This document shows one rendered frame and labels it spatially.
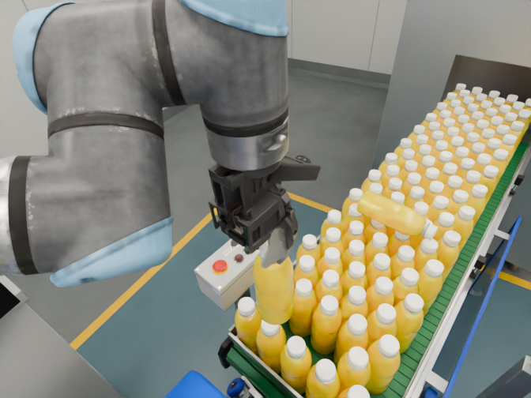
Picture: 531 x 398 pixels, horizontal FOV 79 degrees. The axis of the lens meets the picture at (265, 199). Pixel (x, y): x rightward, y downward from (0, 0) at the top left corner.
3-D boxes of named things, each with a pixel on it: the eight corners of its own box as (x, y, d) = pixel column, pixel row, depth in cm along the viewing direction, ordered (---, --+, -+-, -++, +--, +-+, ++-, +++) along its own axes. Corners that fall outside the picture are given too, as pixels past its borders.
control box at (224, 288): (200, 290, 90) (193, 268, 83) (249, 247, 100) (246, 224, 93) (224, 312, 84) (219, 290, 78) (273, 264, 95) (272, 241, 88)
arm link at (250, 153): (244, 88, 39) (310, 110, 34) (248, 125, 42) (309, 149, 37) (186, 120, 34) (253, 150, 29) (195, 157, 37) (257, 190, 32)
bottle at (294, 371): (280, 366, 83) (278, 332, 71) (307, 365, 83) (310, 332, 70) (281, 396, 78) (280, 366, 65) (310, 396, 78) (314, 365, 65)
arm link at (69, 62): (0, 121, 23) (173, 102, 24) (-3, -23, 25) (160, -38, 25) (74, 155, 32) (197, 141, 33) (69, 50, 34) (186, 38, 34)
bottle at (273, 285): (277, 332, 61) (273, 277, 49) (250, 310, 65) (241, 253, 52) (299, 306, 65) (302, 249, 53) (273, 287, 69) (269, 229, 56)
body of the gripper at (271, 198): (214, 230, 45) (195, 160, 36) (255, 197, 49) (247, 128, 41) (254, 258, 41) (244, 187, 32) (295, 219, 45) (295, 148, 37)
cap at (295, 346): (286, 339, 70) (286, 336, 68) (304, 339, 69) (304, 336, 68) (287, 358, 67) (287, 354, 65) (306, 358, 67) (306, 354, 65)
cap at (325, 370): (334, 384, 63) (336, 381, 61) (314, 381, 63) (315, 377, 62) (335, 363, 65) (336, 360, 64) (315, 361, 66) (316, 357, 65)
